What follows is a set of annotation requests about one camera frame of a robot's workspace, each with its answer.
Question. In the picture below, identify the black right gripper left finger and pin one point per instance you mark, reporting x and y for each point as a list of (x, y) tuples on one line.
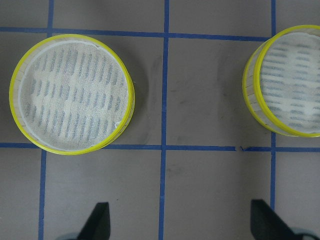
[(98, 224)]

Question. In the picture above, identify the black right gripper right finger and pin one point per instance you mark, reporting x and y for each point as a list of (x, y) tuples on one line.
[(265, 224)]

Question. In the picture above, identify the yellow-rimmed bamboo steamer tray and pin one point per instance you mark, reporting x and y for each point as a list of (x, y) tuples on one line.
[(71, 94)]

